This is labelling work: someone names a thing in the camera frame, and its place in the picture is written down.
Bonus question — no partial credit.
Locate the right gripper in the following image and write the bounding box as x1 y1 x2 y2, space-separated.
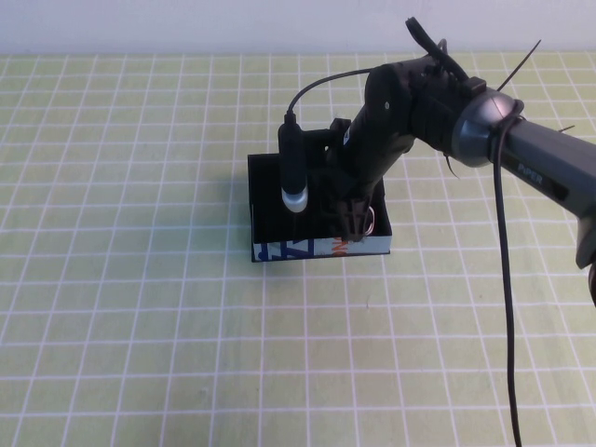
318 125 411 243

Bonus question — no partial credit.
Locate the black open glasses case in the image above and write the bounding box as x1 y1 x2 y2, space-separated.
246 153 393 264

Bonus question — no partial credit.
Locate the green checkered tablecloth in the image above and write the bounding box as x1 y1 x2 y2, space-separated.
0 51 596 447

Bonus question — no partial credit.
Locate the black camera with silver tip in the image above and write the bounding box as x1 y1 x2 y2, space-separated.
278 111 311 214

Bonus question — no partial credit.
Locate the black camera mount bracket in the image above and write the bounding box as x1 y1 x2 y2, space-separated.
302 118 353 155

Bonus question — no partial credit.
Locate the thin black camera cable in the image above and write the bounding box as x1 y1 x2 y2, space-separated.
286 67 376 123

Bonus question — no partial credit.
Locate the thick black hanging cable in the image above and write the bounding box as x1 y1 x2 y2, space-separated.
491 100 525 447

